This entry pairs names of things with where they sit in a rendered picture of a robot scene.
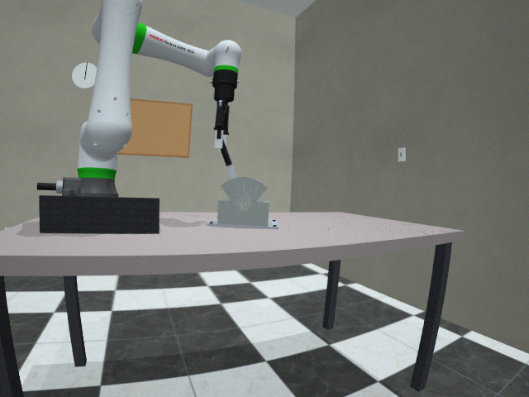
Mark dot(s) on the black lever with red squeeze bar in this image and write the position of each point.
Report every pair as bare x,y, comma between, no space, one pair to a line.
227,160

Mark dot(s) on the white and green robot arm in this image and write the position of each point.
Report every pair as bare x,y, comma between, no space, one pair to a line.
109,129

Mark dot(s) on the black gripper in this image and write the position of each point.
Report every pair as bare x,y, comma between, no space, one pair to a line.
223,94

